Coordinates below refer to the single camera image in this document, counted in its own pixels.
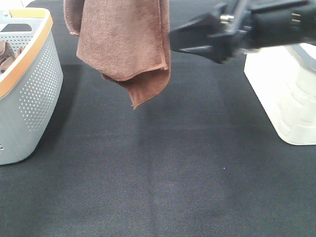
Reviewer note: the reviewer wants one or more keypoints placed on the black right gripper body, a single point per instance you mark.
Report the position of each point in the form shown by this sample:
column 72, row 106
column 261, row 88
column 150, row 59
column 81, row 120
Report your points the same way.
column 256, row 24

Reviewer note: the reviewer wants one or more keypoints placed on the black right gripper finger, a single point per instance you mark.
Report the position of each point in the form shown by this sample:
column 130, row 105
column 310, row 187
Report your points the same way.
column 201, row 50
column 205, row 24

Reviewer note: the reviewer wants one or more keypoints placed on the brown microfibre towel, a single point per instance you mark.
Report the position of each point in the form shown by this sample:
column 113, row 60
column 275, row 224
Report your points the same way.
column 125, row 40

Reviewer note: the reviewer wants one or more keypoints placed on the brown towel in basket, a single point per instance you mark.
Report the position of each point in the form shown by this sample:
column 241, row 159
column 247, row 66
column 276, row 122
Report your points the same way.
column 6, row 58

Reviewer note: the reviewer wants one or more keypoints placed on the white plastic storage box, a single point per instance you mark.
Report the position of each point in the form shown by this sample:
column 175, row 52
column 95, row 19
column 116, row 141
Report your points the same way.
column 284, row 80

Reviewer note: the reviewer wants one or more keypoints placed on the black table mat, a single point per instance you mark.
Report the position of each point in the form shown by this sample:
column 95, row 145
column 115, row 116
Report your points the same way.
column 201, row 159

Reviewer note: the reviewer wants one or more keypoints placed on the grey perforated laundry basket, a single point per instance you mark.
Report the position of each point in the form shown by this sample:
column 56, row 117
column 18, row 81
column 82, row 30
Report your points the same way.
column 30, row 87

